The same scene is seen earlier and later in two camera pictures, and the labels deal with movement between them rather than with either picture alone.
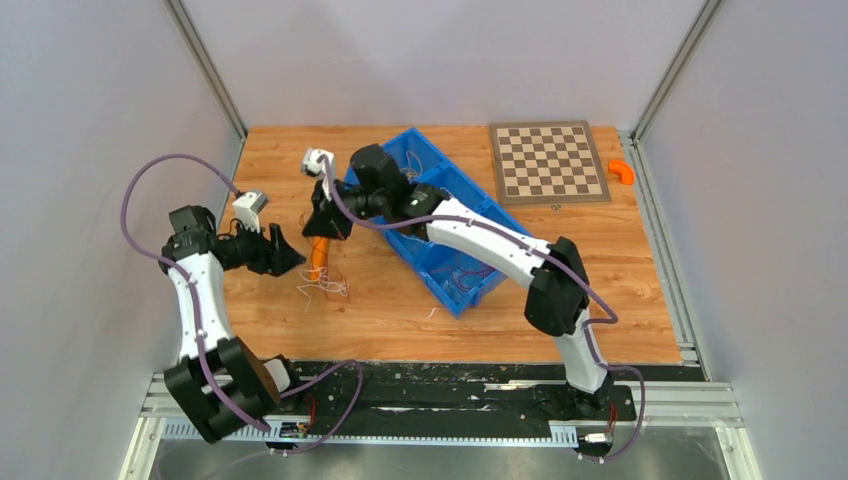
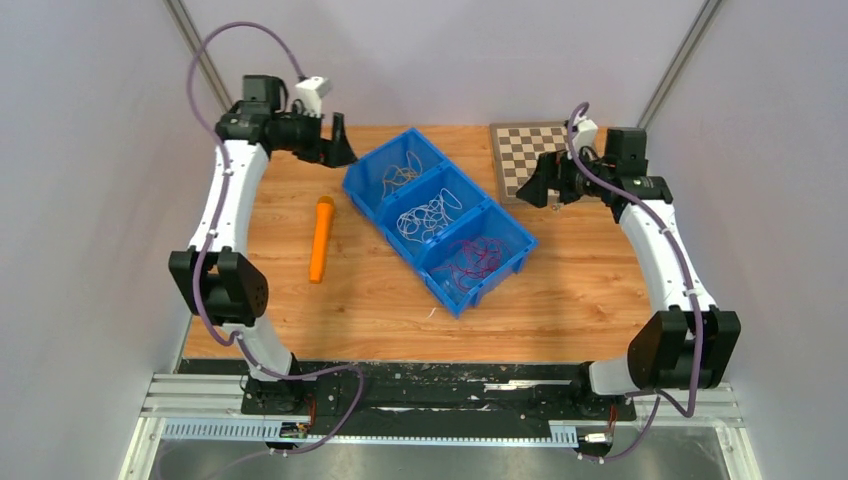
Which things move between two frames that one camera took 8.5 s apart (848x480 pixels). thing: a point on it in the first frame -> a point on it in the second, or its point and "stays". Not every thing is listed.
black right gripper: (328, 220) -> (555, 166)
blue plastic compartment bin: (464, 280) stays
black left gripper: (274, 257) -> (335, 152)
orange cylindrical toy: (319, 258) stays
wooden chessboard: (555, 162) stays
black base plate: (466, 390) stays
